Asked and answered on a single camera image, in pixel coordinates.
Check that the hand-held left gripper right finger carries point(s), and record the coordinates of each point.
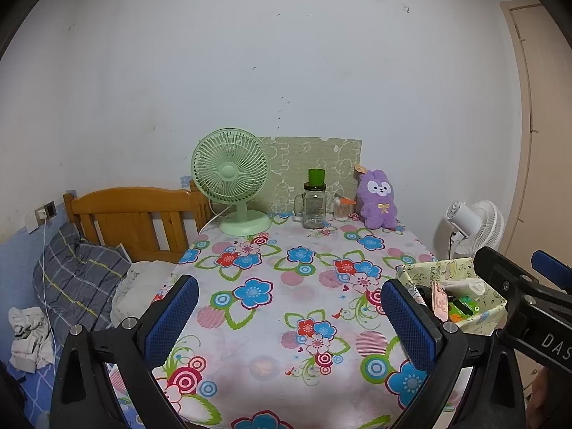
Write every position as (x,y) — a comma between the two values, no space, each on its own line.
(411,326)

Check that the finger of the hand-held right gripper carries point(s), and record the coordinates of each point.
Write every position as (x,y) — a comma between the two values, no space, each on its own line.
(552,266)
(509,286)

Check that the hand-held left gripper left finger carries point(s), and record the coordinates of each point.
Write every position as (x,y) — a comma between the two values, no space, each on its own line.
(172,317)

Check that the pink packet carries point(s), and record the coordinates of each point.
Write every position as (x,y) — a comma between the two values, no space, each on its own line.
(441,301)

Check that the white towel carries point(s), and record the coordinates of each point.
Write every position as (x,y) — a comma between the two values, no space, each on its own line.
(467,287)

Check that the orange packet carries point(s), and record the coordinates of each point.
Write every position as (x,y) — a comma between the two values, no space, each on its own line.
(456,318)

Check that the green tissue packet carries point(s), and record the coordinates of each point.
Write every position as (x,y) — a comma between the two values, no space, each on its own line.
(464,307)

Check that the yellow printed fabric storage box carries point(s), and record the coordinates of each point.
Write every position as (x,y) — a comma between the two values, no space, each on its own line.
(447,270)

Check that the white quilt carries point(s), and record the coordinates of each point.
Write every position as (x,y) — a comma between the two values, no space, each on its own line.
(138,286)

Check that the white floor fan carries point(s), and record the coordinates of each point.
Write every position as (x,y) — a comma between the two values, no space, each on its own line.
(482,228)

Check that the grey plaid pillow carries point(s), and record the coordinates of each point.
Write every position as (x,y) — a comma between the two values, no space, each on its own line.
(76,277)

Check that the floral tablecloth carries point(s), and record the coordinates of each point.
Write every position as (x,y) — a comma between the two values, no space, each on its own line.
(277,321)

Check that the purple plush bunny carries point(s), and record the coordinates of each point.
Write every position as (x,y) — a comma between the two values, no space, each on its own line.
(377,208)

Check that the beige door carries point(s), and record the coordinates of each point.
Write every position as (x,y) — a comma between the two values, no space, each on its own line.
(545,143)

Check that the wooden bed headboard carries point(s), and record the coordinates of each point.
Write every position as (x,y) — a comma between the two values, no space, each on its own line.
(125,201)

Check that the clear cotton swab container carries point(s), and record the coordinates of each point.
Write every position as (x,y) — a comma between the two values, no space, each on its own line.
(342,210)

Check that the white crumpled cloth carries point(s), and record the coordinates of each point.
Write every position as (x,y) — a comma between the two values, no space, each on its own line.
(31,339)

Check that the glass jar mug green lid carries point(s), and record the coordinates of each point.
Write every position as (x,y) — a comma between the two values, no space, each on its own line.
(315,210)

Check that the green desk fan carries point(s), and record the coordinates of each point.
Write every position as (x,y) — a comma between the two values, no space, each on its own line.
(228,172)

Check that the blue checked bed sheet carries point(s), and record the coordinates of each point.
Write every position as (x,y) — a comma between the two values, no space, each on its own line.
(35,397)

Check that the green patterned foam board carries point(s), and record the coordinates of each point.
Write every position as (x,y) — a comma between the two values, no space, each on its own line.
(313,152)

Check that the blue wall sticker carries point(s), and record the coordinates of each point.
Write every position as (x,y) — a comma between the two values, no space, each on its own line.
(185,181)

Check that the wall power socket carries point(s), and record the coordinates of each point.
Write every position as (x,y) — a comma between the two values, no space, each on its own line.
(44,212)

